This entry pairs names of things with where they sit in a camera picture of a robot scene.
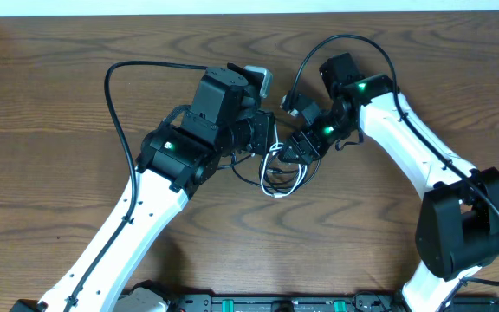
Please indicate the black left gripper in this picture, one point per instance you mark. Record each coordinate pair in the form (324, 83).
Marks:
(265, 131)

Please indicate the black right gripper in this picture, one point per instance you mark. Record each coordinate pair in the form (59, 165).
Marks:
(315, 148)

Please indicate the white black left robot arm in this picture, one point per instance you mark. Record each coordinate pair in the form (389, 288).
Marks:
(175, 159)

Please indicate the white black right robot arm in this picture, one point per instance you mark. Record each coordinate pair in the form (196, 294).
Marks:
(458, 226)

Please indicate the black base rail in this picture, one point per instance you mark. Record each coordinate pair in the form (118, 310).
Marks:
(152, 297)

